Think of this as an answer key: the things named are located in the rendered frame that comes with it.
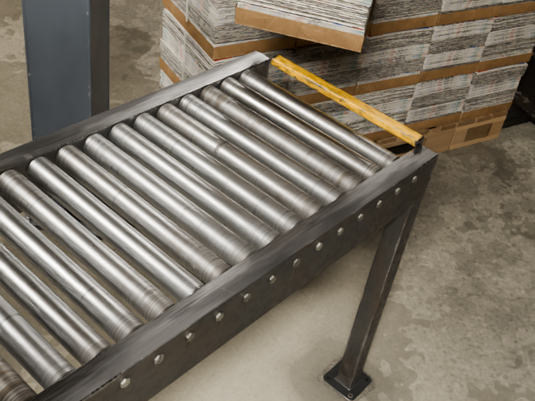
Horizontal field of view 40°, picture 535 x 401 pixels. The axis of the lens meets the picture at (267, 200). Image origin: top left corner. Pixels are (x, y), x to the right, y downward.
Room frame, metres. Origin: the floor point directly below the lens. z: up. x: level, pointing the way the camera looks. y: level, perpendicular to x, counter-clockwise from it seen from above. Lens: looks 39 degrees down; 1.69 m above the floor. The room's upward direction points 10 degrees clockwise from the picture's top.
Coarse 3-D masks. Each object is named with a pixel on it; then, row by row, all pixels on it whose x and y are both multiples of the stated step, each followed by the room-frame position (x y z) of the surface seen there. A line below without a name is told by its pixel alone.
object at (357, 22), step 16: (240, 0) 1.50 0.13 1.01; (256, 0) 1.50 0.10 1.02; (272, 0) 1.49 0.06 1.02; (288, 0) 1.49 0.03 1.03; (304, 0) 1.48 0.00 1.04; (320, 0) 1.48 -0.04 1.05; (336, 0) 1.47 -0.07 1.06; (352, 0) 1.47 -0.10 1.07; (368, 0) 1.46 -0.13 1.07; (288, 16) 1.49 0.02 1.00; (304, 16) 1.49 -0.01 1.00; (320, 16) 1.48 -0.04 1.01; (336, 16) 1.48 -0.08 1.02; (352, 16) 1.47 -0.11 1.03; (368, 16) 1.52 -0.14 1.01; (352, 32) 1.47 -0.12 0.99
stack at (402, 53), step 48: (192, 0) 2.08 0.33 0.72; (384, 0) 2.31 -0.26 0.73; (432, 0) 2.43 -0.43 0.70; (480, 0) 2.56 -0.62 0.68; (192, 48) 2.06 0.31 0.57; (336, 48) 2.21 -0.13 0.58; (384, 48) 2.32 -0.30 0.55; (432, 48) 2.47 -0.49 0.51; (480, 48) 2.60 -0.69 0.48; (384, 96) 2.36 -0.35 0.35; (432, 96) 2.51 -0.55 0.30; (384, 144) 2.41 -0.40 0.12; (432, 144) 2.56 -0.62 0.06
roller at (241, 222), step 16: (112, 128) 1.25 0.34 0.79; (128, 128) 1.25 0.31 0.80; (128, 144) 1.21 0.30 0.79; (144, 144) 1.21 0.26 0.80; (144, 160) 1.18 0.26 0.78; (160, 160) 1.17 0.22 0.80; (176, 160) 1.18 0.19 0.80; (160, 176) 1.15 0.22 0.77; (176, 176) 1.13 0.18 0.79; (192, 176) 1.13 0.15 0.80; (192, 192) 1.10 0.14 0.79; (208, 192) 1.10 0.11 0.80; (208, 208) 1.07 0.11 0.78; (224, 208) 1.06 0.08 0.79; (240, 208) 1.06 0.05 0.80; (224, 224) 1.05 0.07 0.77; (240, 224) 1.03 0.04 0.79; (256, 224) 1.03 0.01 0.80; (256, 240) 1.00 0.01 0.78
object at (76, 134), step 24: (216, 72) 1.54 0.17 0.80; (240, 72) 1.57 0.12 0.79; (264, 72) 1.64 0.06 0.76; (144, 96) 1.38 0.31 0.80; (168, 96) 1.40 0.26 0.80; (96, 120) 1.26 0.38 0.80; (120, 120) 1.28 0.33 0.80; (24, 144) 1.14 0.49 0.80; (48, 144) 1.15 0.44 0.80; (72, 144) 1.18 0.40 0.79; (0, 168) 1.06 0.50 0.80; (24, 168) 1.09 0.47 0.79; (0, 192) 1.04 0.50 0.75
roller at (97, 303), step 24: (0, 216) 0.93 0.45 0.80; (24, 240) 0.89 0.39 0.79; (48, 240) 0.90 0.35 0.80; (48, 264) 0.84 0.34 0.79; (72, 264) 0.85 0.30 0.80; (72, 288) 0.80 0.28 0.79; (96, 288) 0.81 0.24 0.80; (96, 312) 0.76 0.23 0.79; (120, 312) 0.76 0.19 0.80; (120, 336) 0.73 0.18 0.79
